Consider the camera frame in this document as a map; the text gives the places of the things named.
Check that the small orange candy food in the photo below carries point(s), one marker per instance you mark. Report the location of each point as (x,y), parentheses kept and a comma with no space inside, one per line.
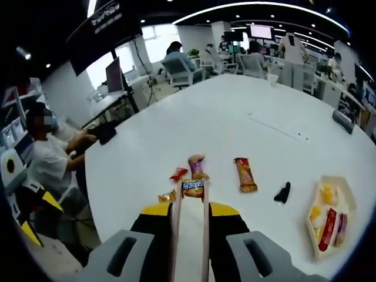
(166,197)

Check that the orange brown wafer food packet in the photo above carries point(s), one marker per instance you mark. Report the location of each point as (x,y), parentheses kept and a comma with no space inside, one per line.
(245,174)

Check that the red snack bar food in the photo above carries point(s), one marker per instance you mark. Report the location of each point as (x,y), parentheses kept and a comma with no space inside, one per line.
(328,232)

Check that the black clip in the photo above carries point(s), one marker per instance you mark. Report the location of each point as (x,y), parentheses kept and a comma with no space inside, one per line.
(282,192)

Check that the white paper cup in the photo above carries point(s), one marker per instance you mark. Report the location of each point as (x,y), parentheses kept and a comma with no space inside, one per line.
(273,80)

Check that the small red candy food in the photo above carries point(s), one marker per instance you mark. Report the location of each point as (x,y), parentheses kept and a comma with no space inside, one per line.
(178,174)

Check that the pink food tongs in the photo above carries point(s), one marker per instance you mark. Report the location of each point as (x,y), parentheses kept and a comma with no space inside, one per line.
(177,235)

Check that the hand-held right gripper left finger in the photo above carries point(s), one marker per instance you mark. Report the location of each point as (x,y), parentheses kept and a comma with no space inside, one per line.
(152,235)

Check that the cream hexagonal container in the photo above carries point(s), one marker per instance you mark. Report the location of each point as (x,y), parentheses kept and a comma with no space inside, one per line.
(348,188)

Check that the hanging projection screen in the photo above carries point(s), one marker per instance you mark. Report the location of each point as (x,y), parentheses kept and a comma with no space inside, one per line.
(261,31)

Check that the black pouch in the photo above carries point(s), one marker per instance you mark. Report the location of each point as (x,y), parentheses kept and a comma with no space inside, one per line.
(105,134)

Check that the potted green plant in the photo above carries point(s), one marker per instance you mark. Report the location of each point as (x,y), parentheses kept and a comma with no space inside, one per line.
(193,53)

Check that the desk computer monitor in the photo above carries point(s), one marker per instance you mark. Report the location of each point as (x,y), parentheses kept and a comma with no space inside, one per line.
(115,75)

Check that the purple brown candy food packet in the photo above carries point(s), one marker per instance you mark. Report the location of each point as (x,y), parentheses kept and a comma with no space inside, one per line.
(197,166)

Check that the large black display screen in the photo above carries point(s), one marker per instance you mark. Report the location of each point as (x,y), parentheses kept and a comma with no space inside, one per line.
(105,32)

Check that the purple snack bar food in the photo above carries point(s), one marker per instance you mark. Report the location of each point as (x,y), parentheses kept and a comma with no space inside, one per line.
(341,227)

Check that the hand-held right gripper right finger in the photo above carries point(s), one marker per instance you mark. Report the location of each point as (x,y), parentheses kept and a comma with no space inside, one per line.
(226,229)

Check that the small yellow bread food packet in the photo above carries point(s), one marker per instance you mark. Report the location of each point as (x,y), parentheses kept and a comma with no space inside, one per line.
(316,220)

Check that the large yellow bread food packet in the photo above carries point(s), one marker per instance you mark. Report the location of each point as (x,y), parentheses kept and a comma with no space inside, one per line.
(327,194)

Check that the white storage shelf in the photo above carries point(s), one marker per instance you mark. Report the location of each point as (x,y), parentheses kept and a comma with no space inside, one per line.
(11,129)

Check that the blue orange candy food packet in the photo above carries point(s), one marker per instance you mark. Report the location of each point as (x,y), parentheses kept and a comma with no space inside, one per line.
(193,188)

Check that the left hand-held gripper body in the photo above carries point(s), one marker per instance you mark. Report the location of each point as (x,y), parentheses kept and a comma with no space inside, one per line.
(13,176)

